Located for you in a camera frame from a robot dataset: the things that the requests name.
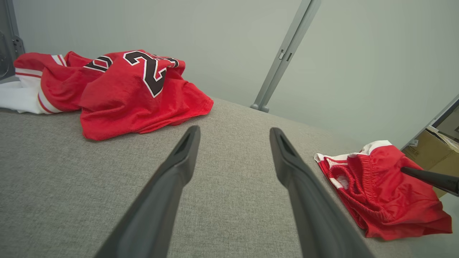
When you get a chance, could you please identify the red Bulls 23 jersey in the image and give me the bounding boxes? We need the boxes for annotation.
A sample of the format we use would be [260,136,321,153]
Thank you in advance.
[0,49,214,141]

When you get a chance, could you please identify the grey rounded partition post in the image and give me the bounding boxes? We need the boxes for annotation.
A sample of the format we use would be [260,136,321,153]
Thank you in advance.
[250,0,312,110]
[259,0,322,113]

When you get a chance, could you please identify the brown cardboard box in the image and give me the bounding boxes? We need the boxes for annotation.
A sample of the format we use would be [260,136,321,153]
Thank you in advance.
[402,125,459,198]

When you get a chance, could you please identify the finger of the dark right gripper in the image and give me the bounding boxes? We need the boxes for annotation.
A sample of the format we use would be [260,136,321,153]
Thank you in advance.
[401,167,459,197]

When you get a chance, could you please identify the grey metal frame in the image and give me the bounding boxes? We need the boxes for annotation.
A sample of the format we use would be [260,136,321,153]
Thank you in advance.
[0,0,25,83]

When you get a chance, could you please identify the red shorts with white stripe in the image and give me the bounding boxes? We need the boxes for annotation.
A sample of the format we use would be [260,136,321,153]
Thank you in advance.
[314,140,453,240]

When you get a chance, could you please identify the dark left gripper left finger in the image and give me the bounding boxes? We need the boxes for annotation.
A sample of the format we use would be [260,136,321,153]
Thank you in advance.
[94,125,201,258]

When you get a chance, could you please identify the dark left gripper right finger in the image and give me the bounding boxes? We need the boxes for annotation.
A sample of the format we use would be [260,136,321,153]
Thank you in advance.
[270,127,375,258]

